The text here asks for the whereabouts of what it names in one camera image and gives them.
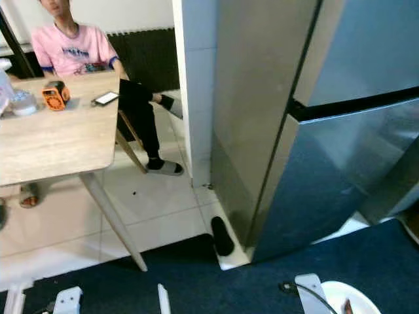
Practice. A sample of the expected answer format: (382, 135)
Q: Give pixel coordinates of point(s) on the silver blue fridge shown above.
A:
(262, 98)

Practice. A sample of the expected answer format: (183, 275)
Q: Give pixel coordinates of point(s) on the clear plastic food container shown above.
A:
(23, 103)

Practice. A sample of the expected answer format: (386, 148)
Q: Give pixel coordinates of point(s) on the light wooden table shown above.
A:
(59, 144)

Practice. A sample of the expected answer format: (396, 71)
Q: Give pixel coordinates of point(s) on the white plastic takeaway bag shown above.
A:
(5, 85)

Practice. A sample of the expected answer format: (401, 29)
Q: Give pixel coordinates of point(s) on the orange and black device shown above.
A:
(55, 96)

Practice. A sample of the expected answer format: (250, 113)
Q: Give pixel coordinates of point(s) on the black smartphone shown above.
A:
(105, 98)

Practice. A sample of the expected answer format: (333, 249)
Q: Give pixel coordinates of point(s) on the wooden chair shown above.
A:
(131, 152)

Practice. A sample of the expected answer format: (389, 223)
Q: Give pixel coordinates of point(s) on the person in pink shirt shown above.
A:
(72, 46)

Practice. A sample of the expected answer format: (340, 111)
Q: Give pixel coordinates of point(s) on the grey slide sandal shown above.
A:
(173, 106)
(167, 168)

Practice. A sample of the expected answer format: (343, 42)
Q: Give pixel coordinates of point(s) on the dried red chili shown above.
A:
(347, 307)

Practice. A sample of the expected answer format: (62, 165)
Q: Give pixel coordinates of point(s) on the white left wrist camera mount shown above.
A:
(68, 302)

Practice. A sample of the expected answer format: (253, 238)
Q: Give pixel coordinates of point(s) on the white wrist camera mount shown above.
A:
(311, 297)
(68, 302)

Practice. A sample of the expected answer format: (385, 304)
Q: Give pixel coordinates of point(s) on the black corrugated wall panel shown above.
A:
(150, 59)

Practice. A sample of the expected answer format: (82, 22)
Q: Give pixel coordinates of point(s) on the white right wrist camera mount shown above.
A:
(311, 297)

